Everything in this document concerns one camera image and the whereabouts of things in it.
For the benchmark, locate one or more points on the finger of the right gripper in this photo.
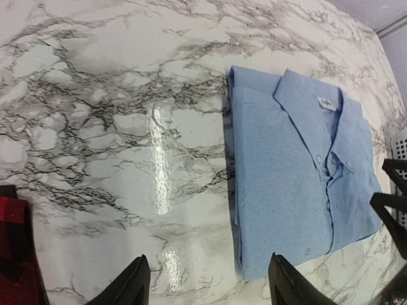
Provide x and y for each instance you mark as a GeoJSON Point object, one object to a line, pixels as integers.
{"type": "Point", "coordinates": [392, 168]}
{"type": "Point", "coordinates": [379, 202]}

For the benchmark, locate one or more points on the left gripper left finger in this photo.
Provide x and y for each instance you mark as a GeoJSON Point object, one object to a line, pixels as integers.
{"type": "Point", "coordinates": [130, 287]}

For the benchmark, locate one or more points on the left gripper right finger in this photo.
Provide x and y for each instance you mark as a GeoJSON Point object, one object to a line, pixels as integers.
{"type": "Point", "coordinates": [288, 286]}

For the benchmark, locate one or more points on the light blue long sleeve shirt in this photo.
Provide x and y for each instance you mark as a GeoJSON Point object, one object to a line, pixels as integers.
{"type": "Point", "coordinates": [304, 171]}

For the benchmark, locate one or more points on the red black plaid shirt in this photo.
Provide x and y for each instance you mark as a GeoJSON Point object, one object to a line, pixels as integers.
{"type": "Point", "coordinates": [21, 278]}

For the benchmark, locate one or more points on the white plastic basket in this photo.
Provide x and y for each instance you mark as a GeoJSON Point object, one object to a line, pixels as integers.
{"type": "Point", "coordinates": [398, 145]}

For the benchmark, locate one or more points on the right aluminium corner post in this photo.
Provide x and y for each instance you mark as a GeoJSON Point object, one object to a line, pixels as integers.
{"type": "Point", "coordinates": [394, 25]}

